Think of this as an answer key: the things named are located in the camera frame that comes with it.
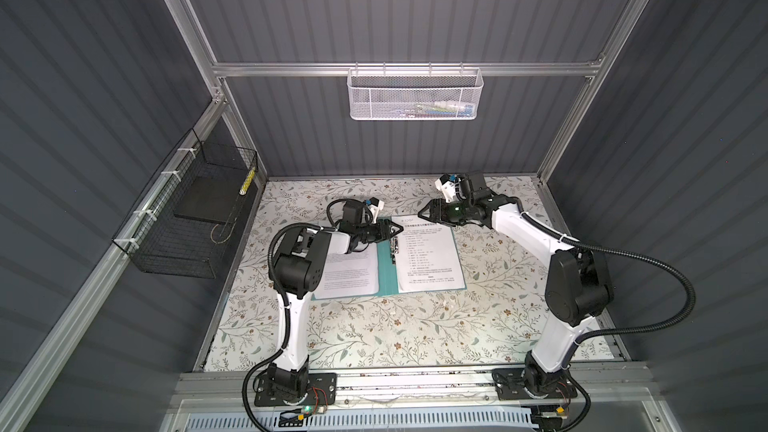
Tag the yellow marker pen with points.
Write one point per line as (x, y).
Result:
(247, 182)

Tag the white printed paper sheet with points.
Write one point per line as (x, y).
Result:
(349, 275)

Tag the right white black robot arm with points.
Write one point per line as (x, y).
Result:
(577, 286)

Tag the black wire mesh basket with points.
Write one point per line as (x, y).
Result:
(157, 242)

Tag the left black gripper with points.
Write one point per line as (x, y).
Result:
(386, 229)

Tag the white slotted cable duct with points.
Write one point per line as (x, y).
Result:
(400, 419)

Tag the metal folder clip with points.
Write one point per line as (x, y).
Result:
(394, 249)

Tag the pens in white basket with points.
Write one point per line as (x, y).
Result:
(449, 110)

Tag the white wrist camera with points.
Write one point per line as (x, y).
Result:
(453, 187)
(374, 207)

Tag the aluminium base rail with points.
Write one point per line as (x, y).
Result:
(605, 381)

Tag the teal green file folder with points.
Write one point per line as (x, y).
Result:
(386, 272)

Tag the white wire mesh basket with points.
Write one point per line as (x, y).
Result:
(372, 93)

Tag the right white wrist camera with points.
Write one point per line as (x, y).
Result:
(453, 187)

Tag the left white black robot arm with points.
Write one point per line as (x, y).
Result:
(296, 260)

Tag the black flat pad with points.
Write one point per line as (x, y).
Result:
(210, 200)

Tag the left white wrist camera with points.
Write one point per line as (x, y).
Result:
(374, 207)

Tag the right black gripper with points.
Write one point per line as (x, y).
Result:
(437, 212)

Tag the white paper stack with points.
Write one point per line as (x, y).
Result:
(428, 259)

